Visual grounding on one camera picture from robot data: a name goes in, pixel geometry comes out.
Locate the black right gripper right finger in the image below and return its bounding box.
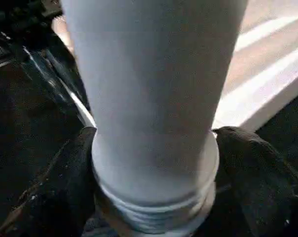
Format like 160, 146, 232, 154
211, 126, 298, 237

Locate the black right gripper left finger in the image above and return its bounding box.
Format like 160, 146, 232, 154
0, 125, 98, 237

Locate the white plastic table top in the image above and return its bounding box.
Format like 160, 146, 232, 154
65, 0, 298, 133

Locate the white plastic table leg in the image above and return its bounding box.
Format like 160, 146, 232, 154
60, 0, 246, 235

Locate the black mat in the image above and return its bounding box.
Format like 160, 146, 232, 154
0, 0, 298, 237

